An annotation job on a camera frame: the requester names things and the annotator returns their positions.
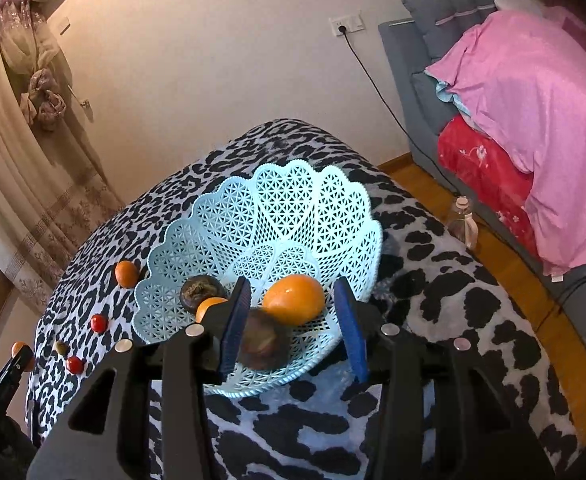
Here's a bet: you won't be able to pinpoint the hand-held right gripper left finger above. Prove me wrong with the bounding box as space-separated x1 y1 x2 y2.
25 276 252 480

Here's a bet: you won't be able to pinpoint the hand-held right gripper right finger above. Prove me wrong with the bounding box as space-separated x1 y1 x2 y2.
333 276 556 480

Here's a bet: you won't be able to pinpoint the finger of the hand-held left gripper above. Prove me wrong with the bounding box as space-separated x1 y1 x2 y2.
0 345 36 411

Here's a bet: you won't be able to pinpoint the dimpled deep orange mandarin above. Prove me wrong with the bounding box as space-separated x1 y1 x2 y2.
11 341 34 367

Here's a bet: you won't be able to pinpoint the small orange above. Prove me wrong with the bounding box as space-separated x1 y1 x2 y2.
195 297 228 325
115 260 140 289

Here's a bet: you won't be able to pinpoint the large purple passion fruit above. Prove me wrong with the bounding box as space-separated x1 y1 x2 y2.
236 308 290 371

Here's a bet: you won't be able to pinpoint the small purple passion fruit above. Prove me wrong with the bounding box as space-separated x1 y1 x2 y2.
180 276 228 318

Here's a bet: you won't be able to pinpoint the large smooth yellow-orange orange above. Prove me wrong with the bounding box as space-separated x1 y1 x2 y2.
262 275 326 327

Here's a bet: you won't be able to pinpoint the light blue lattice plastic basket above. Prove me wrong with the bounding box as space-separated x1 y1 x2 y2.
134 157 384 400

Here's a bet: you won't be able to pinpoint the clear plastic jug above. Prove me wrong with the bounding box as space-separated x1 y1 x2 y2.
448 196 478 251

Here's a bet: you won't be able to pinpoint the beige patterned curtain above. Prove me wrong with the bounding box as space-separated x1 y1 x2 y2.
0 0 126 306

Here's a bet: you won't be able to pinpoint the red floral blanket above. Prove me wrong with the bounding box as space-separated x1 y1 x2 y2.
437 115 541 261

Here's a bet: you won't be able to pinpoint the grey sofa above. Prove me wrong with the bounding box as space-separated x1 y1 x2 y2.
378 19 586 311

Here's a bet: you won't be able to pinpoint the small grey cushion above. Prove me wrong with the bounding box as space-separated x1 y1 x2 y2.
412 71 454 133

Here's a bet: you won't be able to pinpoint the light blue cloth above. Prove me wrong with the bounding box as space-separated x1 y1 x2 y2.
435 80 474 116

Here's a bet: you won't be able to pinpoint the knotted curtain tieback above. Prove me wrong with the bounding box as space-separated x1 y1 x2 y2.
20 70 66 133

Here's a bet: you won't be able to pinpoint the pink dotted sheet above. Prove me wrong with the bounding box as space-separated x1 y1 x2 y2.
425 7 586 276

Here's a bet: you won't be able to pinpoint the large grey cushion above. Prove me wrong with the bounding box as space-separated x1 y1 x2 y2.
402 0 511 61

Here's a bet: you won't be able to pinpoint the white pillow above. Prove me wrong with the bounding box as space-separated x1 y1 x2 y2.
495 0 546 16

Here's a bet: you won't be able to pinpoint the black floor cable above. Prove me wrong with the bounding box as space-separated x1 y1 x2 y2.
538 265 586 331

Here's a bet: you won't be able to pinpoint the white wall socket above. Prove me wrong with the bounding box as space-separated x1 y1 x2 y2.
329 9 366 38

